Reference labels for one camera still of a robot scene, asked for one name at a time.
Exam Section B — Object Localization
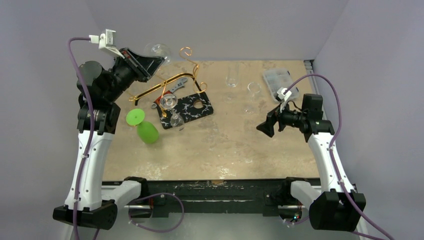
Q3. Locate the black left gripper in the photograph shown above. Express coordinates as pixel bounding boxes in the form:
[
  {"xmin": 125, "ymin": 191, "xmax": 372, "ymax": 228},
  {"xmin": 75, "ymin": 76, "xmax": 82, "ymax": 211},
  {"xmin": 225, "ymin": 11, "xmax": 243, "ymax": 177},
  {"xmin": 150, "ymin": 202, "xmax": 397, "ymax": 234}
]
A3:
[{"xmin": 103, "ymin": 47, "xmax": 164, "ymax": 102}]

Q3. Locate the short ribbed clear goblet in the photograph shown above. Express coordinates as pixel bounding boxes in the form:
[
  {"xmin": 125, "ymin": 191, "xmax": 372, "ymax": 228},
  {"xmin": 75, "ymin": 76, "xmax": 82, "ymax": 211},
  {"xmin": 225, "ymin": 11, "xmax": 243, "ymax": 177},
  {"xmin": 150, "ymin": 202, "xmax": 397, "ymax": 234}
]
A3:
[{"xmin": 143, "ymin": 42, "xmax": 173, "ymax": 65}]

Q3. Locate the clear tall wine glass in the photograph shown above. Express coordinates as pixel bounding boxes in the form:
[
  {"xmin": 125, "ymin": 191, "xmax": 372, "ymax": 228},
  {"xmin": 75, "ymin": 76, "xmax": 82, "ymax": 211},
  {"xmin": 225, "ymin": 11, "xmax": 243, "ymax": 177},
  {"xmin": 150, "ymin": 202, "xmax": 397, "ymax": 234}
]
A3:
[{"xmin": 243, "ymin": 82, "xmax": 262, "ymax": 114}]

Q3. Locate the clear stemmed glass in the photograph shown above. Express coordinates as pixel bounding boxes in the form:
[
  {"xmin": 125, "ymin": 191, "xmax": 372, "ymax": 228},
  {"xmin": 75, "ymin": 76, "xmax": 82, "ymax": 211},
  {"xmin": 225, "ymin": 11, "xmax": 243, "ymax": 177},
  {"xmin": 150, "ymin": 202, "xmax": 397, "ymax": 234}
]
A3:
[{"xmin": 159, "ymin": 93, "xmax": 185, "ymax": 131}]

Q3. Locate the clear champagne flute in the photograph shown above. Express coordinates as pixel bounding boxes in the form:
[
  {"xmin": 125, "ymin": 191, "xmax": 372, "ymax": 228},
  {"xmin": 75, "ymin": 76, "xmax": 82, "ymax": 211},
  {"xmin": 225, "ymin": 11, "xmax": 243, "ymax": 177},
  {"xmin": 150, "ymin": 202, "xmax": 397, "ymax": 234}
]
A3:
[{"xmin": 223, "ymin": 61, "xmax": 240, "ymax": 103}]

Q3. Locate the green plastic wine glass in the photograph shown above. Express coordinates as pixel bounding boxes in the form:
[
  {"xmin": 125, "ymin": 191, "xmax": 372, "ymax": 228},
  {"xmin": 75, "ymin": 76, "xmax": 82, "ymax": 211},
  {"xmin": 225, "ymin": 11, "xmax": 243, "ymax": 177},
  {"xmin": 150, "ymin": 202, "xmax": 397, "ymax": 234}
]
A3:
[{"xmin": 125, "ymin": 108, "xmax": 159, "ymax": 144}]

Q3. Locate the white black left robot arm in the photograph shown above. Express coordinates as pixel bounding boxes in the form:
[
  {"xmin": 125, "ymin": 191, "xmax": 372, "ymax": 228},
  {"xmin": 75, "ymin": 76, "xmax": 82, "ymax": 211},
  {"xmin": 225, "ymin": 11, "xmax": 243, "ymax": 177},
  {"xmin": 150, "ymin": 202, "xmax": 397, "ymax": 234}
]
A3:
[{"xmin": 52, "ymin": 48, "xmax": 165, "ymax": 230}]

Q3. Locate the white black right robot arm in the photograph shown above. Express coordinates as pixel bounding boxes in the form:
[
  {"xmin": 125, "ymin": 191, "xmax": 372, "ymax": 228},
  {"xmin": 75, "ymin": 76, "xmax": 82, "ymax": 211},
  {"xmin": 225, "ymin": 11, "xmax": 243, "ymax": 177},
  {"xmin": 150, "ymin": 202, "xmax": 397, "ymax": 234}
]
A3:
[{"xmin": 256, "ymin": 92, "xmax": 366, "ymax": 232}]

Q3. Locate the black marbled rack base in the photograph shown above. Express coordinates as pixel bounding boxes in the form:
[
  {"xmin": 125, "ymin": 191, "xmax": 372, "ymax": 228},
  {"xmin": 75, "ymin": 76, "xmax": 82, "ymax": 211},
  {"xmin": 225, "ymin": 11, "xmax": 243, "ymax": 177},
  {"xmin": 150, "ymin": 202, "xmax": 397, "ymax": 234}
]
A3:
[{"xmin": 156, "ymin": 92, "xmax": 214, "ymax": 130}]

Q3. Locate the clear plastic screw box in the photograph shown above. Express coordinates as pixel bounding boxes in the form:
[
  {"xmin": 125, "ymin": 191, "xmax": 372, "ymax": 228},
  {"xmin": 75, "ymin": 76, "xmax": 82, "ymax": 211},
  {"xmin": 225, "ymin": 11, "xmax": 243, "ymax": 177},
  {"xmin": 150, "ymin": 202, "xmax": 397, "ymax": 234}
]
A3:
[{"xmin": 262, "ymin": 68, "xmax": 294, "ymax": 103}]

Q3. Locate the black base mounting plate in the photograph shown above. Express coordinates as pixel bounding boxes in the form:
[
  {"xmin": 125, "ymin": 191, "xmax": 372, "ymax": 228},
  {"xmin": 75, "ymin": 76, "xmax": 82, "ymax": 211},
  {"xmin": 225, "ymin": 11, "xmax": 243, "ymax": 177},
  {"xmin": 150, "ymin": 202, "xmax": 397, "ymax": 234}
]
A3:
[{"xmin": 128, "ymin": 177, "xmax": 301, "ymax": 218}]

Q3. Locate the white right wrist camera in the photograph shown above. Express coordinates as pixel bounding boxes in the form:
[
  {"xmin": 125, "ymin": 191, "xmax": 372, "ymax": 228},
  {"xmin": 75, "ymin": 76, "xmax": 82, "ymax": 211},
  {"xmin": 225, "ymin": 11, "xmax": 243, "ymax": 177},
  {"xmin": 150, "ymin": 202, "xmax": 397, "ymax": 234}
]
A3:
[{"xmin": 275, "ymin": 87, "xmax": 292, "ymax": 113}]

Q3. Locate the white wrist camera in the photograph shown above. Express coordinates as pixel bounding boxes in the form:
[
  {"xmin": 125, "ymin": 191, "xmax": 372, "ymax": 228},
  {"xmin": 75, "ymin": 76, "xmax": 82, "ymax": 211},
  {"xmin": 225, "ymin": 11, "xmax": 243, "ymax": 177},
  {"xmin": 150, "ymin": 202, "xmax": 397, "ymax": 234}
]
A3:
[
  {"xmin": 275, "ymin": 87, "xmax": 292, "ymax": 113},
  {"xmin": 88, "ymin": 29, "xmax": 125, "ymax": 59}
]

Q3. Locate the red handled adjustable wrench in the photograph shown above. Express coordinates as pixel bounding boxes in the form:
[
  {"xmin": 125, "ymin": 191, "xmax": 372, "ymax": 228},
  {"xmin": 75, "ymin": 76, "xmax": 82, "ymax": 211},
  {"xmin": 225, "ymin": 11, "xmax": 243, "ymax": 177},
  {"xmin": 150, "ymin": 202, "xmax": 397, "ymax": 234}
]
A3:
[{"xmin": 150, "ymin": 77, "xmax": 188, "ymax": 109}]

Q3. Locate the gold wire wine glass rack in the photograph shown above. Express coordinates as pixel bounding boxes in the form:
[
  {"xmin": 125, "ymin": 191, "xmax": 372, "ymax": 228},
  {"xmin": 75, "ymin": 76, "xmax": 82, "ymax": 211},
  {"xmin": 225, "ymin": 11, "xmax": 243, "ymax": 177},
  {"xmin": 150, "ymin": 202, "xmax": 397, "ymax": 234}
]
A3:
[{"xmin": 128, "ymin": 46, "xmax": 208, "ymax": 106}]

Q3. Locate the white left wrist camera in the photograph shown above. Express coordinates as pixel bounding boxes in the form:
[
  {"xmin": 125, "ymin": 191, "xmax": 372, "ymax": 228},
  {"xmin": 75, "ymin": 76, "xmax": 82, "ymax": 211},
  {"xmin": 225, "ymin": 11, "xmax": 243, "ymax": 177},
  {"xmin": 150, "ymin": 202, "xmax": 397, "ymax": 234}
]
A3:
[{"xmin": 88, "ymin": 29, "xmax": 125, "ymax": 59}]

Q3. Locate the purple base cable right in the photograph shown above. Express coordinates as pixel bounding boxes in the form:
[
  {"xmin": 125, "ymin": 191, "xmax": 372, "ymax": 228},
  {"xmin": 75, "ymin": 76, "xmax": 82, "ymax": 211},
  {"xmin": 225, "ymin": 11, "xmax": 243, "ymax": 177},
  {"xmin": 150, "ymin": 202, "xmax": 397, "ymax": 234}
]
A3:
[{"xmin": 282, "ymin": 206, "xmax": 312, "ymax": 227}]

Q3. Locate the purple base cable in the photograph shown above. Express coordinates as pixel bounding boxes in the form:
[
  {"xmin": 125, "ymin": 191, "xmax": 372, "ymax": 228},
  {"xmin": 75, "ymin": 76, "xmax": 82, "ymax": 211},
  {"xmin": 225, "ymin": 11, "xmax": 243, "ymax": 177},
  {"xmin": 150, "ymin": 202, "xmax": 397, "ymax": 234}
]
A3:
[
  {"xmin": 128, "ymin": 193, "xmax": 185, "ymax": 233},
  {"xmin": 282, "ymin": 206, "xmax": 312, "ymax": 227}
]

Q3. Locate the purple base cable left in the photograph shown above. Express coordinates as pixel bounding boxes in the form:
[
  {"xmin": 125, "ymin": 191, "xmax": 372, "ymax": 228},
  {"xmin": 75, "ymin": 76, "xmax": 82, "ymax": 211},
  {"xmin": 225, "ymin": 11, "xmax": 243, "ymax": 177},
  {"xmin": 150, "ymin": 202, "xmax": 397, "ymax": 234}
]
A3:
[{"xmin": 128, "ymin": 193, "xmax": 185, "ymax": 233}]

